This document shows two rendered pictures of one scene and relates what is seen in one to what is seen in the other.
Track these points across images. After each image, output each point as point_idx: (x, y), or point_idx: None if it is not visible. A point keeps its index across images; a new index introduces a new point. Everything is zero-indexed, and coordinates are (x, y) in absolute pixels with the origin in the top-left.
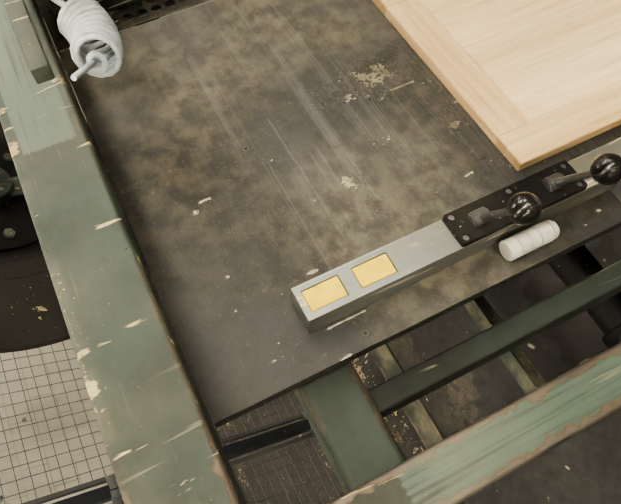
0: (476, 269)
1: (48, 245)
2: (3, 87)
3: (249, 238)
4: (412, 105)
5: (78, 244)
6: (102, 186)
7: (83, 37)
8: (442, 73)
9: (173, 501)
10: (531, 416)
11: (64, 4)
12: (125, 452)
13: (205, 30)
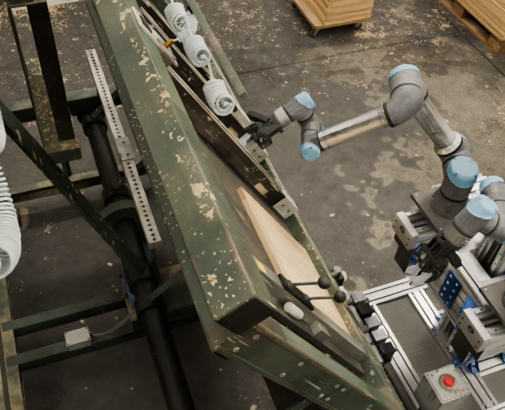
0: (276, 304)
1: (189, 139)
2: (159, 70)
3: None
4: (253, 237)
5: (198, 150)
6: (200, 141)
7: (230, 96)
8: (264, 237)
9: (244, 253)
10: (310, 348)
11: (221, 80)
12: (228, 225)
13: None
